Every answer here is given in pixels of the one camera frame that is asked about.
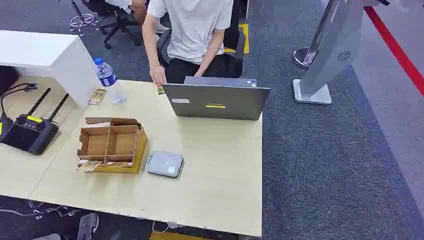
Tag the grey laptop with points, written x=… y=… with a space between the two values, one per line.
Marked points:
x=215 y=101

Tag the small yellow card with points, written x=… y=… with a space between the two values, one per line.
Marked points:
x=160 y=90

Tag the grey flat card reader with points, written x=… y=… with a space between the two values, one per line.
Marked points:
x=164 y=163

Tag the person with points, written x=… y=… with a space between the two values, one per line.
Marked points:
x=193 y=30

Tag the wooden card box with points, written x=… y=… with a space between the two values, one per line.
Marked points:
x=114 y=145

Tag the clear plastic water bottle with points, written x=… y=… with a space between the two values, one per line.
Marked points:
x=106 y=76

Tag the patterned card with torn edge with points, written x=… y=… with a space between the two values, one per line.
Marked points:
x=88 y=165

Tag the grey standing kiosk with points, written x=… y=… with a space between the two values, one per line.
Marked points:
x=331 y=49

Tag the black office chair with castors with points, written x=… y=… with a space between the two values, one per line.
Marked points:
x=114 y=16

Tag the robot's black foot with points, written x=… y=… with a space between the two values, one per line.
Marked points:
x=87 y=226

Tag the chrome chair base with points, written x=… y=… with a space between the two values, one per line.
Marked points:
x=82 y=20

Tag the white cabinet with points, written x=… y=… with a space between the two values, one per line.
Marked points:
x=49 y=56

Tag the black remote controller with antennas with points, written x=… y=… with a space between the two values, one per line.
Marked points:
x=31 y=132

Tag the black device with yellow label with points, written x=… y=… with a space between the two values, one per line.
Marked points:
x=4 y=126

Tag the chrome stanchion post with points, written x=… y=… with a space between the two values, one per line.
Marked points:
x=309 y=49

